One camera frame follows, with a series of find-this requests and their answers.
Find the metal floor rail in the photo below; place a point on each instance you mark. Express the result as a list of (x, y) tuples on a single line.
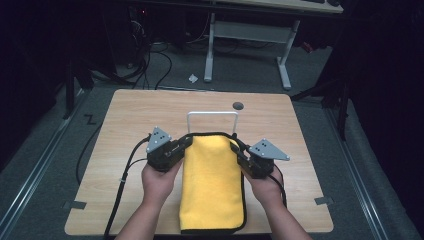
[(31, 181), (358, 176)]

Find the person's left hand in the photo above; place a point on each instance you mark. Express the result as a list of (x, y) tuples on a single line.
[(160, 185)]

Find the person's right hand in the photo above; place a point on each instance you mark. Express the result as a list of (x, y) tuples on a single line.
[(266, 191)]

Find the dark computer tower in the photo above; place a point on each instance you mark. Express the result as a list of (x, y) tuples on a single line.
[(125, 33)]

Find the white-legged background desk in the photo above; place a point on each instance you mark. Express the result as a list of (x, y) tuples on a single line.
[(248, 31)]

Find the small red object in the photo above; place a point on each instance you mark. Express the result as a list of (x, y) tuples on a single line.
[(307, 47)]

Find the dark round table grommet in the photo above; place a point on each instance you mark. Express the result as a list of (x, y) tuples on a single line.
[(238, 106)]

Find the yellow towel with black trim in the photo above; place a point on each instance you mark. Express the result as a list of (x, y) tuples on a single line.
[(211, 186)]

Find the black zigzag floor tape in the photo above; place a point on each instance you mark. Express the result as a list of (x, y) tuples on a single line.
[(90, 119)]

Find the white crumpled paper scrap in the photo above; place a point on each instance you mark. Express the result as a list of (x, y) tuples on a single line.
[(193, 78)]

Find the grey tape strip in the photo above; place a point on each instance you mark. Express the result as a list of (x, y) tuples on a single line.
[(323, 200), (75, 205)]

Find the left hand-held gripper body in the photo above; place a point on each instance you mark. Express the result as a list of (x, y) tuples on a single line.
[(163, 156)]

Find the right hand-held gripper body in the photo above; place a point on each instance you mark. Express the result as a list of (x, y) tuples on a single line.
[(261, 165)]

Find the black metal stand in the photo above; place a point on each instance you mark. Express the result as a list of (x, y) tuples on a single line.
[(341, 110), (69, 90)]

